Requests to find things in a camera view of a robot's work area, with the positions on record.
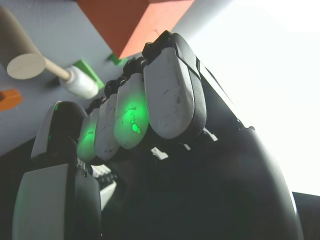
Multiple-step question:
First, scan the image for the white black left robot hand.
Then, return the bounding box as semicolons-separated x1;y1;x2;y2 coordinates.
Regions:
11;30;305;240

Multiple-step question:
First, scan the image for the large orange wooden block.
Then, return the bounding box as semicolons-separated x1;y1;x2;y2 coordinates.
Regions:
76;0;196;61

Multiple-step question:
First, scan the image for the wooden mallet with white-wrapped handle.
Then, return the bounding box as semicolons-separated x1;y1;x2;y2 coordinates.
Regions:
0;4;100;100

